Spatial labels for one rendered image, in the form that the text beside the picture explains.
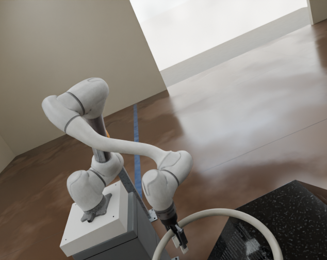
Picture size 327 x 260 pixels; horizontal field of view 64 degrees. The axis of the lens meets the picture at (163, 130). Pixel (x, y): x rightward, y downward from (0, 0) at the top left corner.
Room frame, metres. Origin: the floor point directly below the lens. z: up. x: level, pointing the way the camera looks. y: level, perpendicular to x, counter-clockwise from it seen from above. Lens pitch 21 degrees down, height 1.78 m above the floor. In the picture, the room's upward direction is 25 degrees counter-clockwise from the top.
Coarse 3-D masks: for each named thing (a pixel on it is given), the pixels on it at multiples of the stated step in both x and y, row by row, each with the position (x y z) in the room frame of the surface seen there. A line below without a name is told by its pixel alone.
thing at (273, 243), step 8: (216, 208) 0.93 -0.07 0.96; (224, 208) 0.91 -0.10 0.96; (192, 216) 0.94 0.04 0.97; (200, 216) 0.93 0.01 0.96; (208, 216) 0.93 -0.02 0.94; (232, 216) 0.87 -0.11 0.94; (240, 216) 0.84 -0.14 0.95; (248, 216) 0.82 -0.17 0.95; (184, 224) 0.93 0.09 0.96; (256, 224) 0.78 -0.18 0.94; (168, 232) 0.91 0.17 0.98; (264, 232) 0.73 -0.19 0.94; (160, 240) 0.88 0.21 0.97; (168, 240) 0.88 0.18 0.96; (272, 240) 0.68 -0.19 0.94; (160, 248) 0.84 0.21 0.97; (272, 248) 0.66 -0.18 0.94; (160, 256) 0.82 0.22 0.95; (280, 256) 0.62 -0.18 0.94
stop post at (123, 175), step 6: (120, 174) 2.30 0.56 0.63; (126, 174) 2.30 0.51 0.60; (126, 180) 2.30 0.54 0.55; (126, 186) 2.30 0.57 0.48; (132, 186) 2.30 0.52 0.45; (138, 198) 2.30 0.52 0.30; (144, 204) 2.36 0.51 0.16; (144, 210) 2.30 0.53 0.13; (150, 210) 2.43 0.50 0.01; (150, 216) 2.31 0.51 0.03; (156, 216) 2.29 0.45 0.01
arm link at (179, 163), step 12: (72, 120) 1.11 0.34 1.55; (84, 120) 1.13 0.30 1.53; (72, 132) 1.09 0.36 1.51; (84, 132) 1.08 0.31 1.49; (96, 144) 1.05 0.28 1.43; (108, 144) 1.05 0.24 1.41; (120, 144) 1.05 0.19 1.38; (132, 144) 1.06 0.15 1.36; (144, 144) 1.07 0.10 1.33; (156, 156) 1.03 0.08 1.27; (168, 156) 1.00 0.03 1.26; (180, 156) 1.00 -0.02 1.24; (168, 168) 0.96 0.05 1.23; (180, 168) 0.96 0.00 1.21; (180, 180) 0.93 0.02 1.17
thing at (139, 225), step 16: (128, 208) 1.46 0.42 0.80; (128, 224) 1.30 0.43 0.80; (144, 224) 1.48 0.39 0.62; (112, 240) 1.25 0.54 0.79; (128, 240) 1.24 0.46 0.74; (144, 240) 1.31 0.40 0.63; (80, 256) 1.26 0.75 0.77; (96, 256) 1.25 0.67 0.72; (112, 256) 1.25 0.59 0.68; (128, 256) 1.25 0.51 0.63; (144, 256) 1.24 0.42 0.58
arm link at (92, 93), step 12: (84, 84) 1.25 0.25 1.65; (96, 84) 1.27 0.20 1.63; (84, 96) 1.21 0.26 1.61; (96, 96) 1.24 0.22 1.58; (84, 108) 1.20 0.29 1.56; (96, 108) 1.25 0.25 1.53; (96, 120) 1.31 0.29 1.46; (96, 132) 1.34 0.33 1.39; (96, 156) 1.45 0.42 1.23; (108, 156) 1.46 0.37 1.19; (120, 156) 1.58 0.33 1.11; (96, 168) 1.47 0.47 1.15; (108, 168) 1.46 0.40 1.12; (120, 168) 1.55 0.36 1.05; (108, 180) 1.48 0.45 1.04
